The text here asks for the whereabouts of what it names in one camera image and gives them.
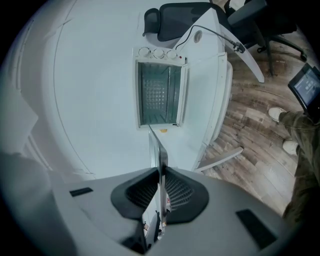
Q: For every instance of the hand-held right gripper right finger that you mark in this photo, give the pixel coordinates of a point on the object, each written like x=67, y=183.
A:
x=225, y=212

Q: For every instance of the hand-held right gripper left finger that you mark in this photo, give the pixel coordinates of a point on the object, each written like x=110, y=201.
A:
x=100, y=200

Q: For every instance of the silver metal baking tray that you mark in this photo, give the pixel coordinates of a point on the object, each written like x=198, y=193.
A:
x=160, y=160

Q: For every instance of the white toaster oven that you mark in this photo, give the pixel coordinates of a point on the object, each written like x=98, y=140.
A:
x=152, y=95

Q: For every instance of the person's left white shoe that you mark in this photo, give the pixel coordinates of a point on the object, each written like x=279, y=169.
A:
x=290, y=147

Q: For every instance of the person's white shoe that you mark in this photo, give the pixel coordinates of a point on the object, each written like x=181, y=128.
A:
x=276, y=113
x=290, y=147

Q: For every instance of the person's camouflage trousers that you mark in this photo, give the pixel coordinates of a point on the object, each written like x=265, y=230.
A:
x=305, y=150

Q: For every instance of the person's right white shoe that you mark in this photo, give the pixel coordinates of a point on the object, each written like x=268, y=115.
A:
x=276, y=113

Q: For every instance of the black tablet device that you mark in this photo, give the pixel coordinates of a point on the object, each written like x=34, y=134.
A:
x=306, y=85

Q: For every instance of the black mesh high-back chair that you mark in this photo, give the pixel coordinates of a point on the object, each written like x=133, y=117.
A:
x=175, y=20

